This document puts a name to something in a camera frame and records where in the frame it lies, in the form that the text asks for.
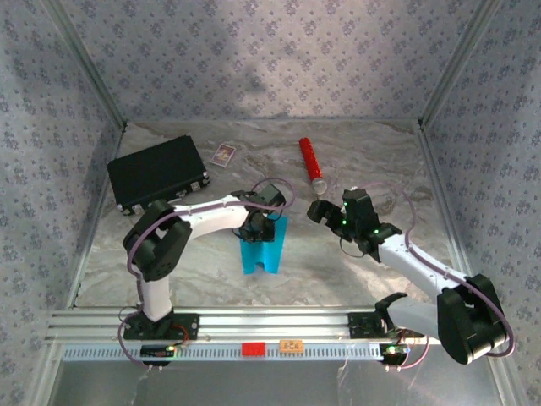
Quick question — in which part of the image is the blue cloth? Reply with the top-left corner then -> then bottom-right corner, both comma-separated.
238,213 -> 290,277

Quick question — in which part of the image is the red microphone with silver head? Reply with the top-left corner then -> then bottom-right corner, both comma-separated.
298,136 -> 329,196

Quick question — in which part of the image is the small printed card box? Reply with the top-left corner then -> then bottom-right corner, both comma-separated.
210,142 -> 237,167

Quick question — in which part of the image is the black hard case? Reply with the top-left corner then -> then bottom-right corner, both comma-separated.
105,134 -> 212,217

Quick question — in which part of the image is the right black controller board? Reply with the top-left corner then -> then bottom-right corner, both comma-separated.
378,343 -> 411,365

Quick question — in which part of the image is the black controller board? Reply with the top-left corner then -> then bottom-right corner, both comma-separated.
139,343 -> 177,367
378,343 -> 411,365

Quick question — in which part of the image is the left black controller board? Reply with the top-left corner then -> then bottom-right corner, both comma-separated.
139,343 -> 177,367

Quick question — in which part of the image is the aluminium frame side bar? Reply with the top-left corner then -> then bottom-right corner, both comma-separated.
416,120 -> 473,280
65,122 -> 128,310

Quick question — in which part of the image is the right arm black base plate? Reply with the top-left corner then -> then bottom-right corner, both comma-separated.
347,311 -> 428,340

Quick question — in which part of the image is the aluminium mounting rail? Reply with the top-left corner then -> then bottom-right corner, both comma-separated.
44,307 -> 443,344

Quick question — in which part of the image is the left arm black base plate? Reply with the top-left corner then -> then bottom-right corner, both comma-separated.
125,311 -> 200,342

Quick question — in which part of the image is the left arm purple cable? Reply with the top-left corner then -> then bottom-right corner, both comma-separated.
117,176 -> 297,374

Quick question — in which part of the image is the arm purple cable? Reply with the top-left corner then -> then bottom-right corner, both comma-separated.
117,176 -> 297,374
358,180 -> 516,374

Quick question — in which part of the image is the grey slotted cable duct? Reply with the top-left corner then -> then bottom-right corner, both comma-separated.
61,342 -> 384,363

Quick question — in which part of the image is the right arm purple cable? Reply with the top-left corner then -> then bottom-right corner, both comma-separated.
358,180 -> 516,374

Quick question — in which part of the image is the aluminium frame post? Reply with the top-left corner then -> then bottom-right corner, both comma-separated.
418,0 -> 506,129

